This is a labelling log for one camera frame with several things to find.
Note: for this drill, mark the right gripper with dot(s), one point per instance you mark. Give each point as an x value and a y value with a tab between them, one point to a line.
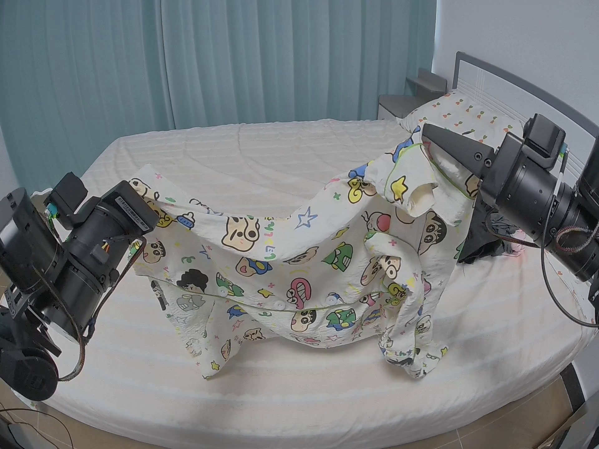
524	194

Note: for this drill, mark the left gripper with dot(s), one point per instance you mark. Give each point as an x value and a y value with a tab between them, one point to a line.
93	232

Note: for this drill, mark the white printed pyjama top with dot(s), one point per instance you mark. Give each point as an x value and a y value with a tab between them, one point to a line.
280	250

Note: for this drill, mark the white printed pillow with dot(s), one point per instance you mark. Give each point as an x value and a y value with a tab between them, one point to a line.
463	110

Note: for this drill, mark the black garment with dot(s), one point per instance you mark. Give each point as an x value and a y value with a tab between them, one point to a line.
482	241

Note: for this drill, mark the pink garment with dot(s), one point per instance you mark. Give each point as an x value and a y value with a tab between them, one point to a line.
517	249

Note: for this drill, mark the grey bedside table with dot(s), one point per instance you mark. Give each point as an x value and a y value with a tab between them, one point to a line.
397	105

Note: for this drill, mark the bed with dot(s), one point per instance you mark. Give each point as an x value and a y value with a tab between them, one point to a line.
280	157

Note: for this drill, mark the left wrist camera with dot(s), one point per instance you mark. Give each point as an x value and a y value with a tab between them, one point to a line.
68	194

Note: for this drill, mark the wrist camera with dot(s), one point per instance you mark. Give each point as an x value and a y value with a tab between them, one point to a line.
68	194
545	136

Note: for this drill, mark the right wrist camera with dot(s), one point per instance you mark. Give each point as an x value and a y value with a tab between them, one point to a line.
545	136

